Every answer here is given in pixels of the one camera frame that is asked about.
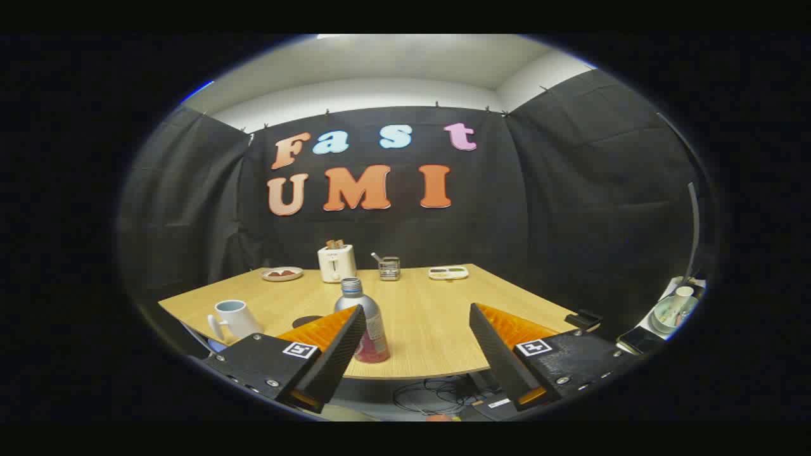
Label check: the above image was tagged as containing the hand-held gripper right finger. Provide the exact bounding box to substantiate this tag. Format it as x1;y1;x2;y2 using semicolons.
469;303;644;413

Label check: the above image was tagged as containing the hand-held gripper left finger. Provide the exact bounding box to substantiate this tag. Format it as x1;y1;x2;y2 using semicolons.
201;304;368;415

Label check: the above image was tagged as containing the silver juice bottle red label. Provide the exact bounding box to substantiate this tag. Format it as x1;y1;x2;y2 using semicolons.
334;277;391;364

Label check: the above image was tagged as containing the white cup with handle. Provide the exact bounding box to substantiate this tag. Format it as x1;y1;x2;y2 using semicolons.
207;300;265;346

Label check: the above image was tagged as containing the black power box white label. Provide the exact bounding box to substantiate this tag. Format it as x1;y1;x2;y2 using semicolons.
472;393;515;422

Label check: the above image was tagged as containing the wooden table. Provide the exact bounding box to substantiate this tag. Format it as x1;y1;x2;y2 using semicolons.
158;263;577;381

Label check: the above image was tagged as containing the black device on table edge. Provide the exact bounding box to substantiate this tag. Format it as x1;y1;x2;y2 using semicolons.
566;309;603;331

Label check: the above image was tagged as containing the white toaster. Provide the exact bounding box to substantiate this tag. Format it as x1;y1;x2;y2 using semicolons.
317;244;357;284

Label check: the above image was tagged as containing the metal mesh utensil holder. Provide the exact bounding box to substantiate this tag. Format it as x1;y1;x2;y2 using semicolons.
371;252;401;281

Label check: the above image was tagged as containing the black phone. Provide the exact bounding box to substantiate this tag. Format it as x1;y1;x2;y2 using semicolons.
618;326;666;355

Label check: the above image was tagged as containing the black backdrop cloth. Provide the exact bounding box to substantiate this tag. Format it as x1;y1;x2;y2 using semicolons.
120;68;704;343

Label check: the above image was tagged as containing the pale green bowl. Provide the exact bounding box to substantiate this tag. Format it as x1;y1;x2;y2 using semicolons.
651;298;684;334

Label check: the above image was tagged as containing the grey metal pole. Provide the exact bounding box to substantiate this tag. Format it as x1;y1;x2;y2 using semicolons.
686;182;701;274

